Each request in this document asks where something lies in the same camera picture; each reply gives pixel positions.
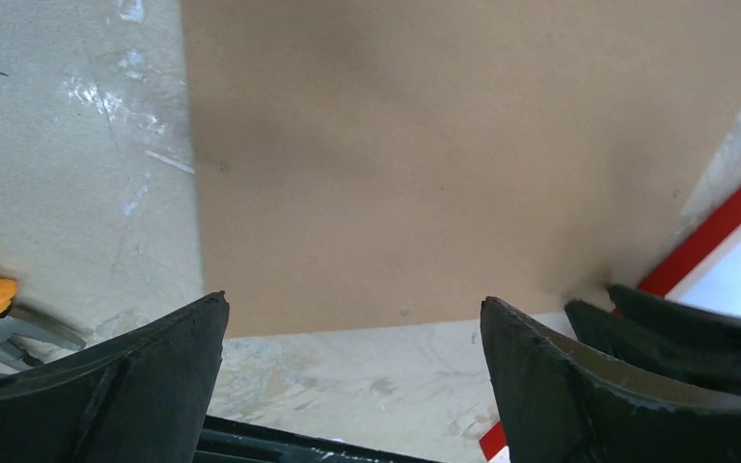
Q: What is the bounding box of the red picture frame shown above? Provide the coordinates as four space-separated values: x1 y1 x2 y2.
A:
500 186 741 462

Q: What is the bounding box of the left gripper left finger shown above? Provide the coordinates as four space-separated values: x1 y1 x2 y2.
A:
0 292 230 462

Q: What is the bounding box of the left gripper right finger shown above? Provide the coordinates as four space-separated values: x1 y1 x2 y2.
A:
480 296 741 462

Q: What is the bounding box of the brown cardboard backing board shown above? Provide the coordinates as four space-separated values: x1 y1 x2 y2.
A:
181 1 741 337

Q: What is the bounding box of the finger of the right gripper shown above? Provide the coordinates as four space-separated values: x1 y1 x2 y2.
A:
608 284 741 352
564 300 741 395

